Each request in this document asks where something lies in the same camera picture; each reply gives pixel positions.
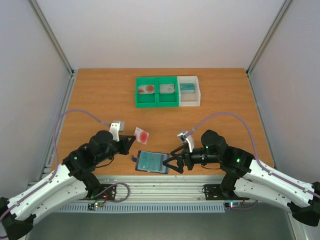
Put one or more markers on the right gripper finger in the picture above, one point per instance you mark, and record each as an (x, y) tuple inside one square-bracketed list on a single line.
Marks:
[(180, 151), (179, 167)]

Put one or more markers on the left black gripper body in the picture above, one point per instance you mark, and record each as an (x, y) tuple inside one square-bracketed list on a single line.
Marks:
[(121, 150)]

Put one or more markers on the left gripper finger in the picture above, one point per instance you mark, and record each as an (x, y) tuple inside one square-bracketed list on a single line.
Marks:
[(128, 145), (127, 139)]

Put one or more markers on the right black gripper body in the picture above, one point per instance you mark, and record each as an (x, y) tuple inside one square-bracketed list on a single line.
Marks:
[(186, 158)]

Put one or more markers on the red circle card from holder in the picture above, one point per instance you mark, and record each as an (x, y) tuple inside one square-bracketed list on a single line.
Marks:
[(141, 135)]

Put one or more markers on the blue leather card holder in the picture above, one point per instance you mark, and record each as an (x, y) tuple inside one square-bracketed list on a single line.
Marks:
[(157, 162)]

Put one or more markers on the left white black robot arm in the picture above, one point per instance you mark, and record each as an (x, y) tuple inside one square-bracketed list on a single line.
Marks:
[(18, 219)]

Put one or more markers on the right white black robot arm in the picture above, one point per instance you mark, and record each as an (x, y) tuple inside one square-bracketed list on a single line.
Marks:
[(249, 178)]

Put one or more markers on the card with red circles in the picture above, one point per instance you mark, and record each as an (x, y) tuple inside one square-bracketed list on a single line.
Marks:
[(146, 89)]

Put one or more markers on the grey white card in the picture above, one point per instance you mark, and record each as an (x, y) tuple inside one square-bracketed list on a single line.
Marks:
[(166, 88)]

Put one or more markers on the left green bin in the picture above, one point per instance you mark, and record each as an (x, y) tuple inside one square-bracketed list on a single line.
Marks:
[(145, 101)]

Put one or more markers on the green bin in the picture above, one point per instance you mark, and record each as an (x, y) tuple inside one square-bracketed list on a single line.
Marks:
[(145, 101), (168, 100)]

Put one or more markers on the white bin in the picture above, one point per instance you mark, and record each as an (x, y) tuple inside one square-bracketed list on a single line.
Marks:
[(189, 100)]

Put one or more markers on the middle green bin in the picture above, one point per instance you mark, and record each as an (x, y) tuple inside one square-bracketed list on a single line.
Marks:
[(168, 100)]

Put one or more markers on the right controller board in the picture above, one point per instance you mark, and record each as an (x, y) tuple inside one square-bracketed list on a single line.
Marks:
[(233, 205)]

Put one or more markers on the controller board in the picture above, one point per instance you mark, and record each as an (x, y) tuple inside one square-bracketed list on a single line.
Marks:
[(233, 205), (96, 206)]

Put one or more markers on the left controller board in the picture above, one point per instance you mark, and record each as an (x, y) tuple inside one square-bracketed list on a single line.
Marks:
[(96, 206)]

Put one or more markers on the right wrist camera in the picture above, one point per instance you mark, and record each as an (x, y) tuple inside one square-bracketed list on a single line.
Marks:
[(186, 138)]

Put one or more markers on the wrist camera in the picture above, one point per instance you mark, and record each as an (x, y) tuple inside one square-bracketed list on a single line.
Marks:
[(115, 128), (186, 138)]

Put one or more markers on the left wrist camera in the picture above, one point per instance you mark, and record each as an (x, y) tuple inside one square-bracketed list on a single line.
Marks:
[(115, 128)]

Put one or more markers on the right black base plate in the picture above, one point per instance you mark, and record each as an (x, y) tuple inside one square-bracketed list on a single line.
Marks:
[(212, 192)]

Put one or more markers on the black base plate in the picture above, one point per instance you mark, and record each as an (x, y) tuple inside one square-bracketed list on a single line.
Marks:
[(212, 192), (109, 194)]

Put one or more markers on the grey slotted cable duct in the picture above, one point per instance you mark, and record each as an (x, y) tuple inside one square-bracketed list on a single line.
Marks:
[(141, 208)]

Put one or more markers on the aluminium front rail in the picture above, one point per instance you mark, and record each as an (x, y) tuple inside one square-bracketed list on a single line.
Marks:
[(135, 188)]

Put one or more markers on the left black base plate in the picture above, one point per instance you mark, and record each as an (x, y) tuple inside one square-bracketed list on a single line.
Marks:
[(109, 194)]

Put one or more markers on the left aluminium frame post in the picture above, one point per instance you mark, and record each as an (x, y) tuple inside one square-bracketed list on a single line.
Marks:
[(47, 28)]

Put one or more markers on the aluminium frame post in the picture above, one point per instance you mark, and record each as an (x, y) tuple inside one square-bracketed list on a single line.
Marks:
[(269, 34), (47, 28)]

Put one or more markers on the right aluminium frame post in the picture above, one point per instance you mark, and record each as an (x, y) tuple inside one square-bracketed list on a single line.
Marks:
[(269, 34)]

